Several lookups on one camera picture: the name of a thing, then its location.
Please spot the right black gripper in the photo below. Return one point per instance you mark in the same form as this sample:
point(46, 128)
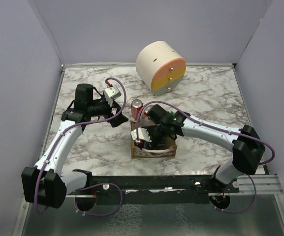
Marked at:
point(152, 144)

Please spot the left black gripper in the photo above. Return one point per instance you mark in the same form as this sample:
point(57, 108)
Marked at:
point(110, 108)

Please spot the red soda can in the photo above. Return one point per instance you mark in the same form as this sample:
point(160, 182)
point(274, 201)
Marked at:
point(136, 106)
point(146, 114)

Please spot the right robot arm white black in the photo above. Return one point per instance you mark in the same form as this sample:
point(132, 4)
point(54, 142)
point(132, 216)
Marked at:
point(243, 143)

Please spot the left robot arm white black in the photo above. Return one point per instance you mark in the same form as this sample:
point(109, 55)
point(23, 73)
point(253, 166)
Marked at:
point(43, 184)

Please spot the red soda can front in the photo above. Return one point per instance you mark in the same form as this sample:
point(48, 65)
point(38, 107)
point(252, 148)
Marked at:
point(146, 114)

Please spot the round pastel drawer cabinet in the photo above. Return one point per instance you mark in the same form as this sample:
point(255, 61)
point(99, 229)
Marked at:
point(160, 67)

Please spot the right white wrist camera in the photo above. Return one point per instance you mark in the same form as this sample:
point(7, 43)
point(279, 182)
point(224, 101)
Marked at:
point(140, 134)

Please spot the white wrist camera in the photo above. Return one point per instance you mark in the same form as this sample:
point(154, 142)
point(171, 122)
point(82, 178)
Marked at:
point(111, 94)
point(140, 134)

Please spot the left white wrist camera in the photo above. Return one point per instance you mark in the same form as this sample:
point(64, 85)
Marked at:
point(111, 94)

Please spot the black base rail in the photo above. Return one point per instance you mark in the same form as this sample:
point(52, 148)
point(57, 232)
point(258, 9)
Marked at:
point(150, 190)

